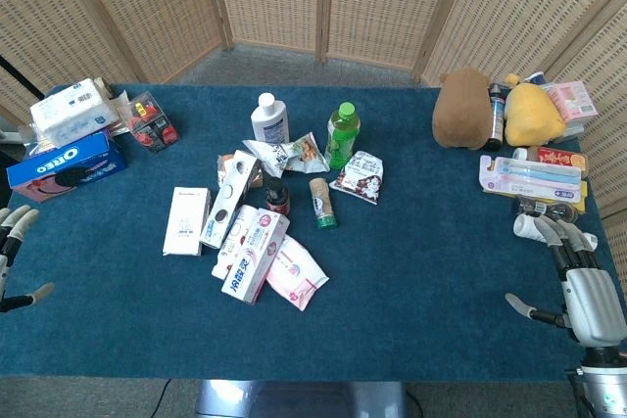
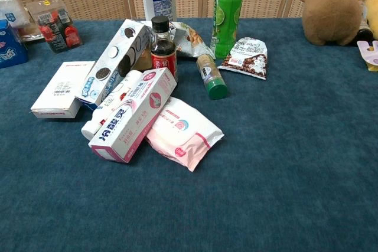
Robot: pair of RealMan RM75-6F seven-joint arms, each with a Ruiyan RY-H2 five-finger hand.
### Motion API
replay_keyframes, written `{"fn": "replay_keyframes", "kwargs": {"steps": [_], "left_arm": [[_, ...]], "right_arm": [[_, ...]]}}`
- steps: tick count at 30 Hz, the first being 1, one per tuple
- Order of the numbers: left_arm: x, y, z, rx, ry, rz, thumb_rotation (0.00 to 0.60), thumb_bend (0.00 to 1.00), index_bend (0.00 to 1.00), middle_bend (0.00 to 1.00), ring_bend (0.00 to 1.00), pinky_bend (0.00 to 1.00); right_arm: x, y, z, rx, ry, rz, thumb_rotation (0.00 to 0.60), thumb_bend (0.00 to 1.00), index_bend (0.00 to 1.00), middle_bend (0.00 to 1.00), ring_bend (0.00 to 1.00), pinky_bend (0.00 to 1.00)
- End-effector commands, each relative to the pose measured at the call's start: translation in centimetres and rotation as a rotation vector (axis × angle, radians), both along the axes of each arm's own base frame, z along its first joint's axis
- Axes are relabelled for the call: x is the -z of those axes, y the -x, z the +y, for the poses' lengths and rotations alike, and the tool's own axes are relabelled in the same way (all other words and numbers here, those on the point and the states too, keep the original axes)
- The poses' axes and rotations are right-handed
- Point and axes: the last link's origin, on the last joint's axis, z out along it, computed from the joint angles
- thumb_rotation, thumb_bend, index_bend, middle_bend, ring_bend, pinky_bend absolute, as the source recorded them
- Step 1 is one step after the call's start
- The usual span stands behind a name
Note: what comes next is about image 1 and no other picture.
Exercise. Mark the blue white cup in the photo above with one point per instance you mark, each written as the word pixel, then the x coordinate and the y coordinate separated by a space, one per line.
pixel 535 78

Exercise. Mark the white green snack bag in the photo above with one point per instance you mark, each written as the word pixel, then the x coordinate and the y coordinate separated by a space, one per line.
pixel 289 151

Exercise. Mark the yellow plush toy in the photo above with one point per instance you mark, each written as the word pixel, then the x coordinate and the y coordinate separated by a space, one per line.
pixel 531 117

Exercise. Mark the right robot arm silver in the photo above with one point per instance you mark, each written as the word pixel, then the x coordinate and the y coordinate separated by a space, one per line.
pixel 605 384

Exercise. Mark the steel scrubber pack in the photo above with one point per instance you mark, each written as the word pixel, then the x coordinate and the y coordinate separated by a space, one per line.
pixel 548 207

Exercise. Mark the long white Oreo box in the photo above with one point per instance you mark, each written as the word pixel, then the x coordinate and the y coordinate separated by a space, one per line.
pixel 230 198

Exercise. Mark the blue felt table cloth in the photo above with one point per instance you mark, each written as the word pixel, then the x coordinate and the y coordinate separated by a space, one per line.
pixel 392 291

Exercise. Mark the brown capybara plush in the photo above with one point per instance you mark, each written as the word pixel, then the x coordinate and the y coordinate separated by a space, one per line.
pixel 463 114

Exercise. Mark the small white bottle cap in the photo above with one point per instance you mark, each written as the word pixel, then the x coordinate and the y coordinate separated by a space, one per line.
pixel 519 153

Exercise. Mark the white plastic bottle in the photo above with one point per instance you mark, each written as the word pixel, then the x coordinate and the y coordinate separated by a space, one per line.
pixel 526 228

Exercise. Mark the white flat box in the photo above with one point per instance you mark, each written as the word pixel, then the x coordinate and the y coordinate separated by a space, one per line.
pixel 185 222

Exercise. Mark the pink wet wipes pack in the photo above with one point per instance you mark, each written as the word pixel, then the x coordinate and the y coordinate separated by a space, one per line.
pixel 296 276

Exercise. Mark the green tea bottle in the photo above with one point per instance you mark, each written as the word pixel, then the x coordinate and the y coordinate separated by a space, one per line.
pixel 342 136

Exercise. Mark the black pole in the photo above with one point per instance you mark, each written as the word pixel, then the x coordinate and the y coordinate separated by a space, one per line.
pixel 19 74

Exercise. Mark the blue Oreo box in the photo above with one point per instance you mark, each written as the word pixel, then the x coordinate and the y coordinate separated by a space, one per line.
pixel 63 166

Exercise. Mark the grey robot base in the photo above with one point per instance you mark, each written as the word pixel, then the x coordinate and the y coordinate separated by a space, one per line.
pixel 299 399

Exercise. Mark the white red-print tube box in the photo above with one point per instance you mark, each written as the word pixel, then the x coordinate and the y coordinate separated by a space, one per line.
pixel 232 242

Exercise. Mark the red orange box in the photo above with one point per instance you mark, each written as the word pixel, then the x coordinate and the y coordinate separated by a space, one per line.
pixel 558 157

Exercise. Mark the white brown snack packet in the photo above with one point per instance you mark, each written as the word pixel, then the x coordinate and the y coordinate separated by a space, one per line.
pixel 360 178

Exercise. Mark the black spray bottle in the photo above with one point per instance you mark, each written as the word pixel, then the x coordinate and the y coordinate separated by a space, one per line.
pixel 496 119

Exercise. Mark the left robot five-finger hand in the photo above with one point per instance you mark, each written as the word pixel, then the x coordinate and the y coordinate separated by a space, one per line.
pixel 11 229

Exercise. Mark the toothbrush blister pack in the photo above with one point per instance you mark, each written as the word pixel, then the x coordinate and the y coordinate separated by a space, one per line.
pixel 531 180

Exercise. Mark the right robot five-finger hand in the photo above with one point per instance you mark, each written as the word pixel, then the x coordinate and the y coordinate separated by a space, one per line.
pixel 590 298

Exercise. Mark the white lotion bottle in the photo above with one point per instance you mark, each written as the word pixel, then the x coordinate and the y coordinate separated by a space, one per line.
pixel 269 122

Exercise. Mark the white pink toothpaste box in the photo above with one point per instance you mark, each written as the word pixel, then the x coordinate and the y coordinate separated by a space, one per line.
pixel 257 256

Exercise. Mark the clear box red items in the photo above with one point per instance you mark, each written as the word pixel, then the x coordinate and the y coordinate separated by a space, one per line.
pixel 152 124

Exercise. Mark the spice shaker green cap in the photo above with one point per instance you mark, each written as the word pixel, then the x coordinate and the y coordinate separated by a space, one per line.
pixel 322 202

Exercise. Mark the white tissue pack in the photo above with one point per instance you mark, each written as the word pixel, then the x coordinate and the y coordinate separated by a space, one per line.
pixel 73 112

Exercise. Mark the pink cardboard box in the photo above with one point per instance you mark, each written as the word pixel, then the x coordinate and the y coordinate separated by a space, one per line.
pixel 573 100

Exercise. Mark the dark jar red label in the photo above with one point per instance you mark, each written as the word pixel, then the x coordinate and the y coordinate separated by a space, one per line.
pixel 277 198

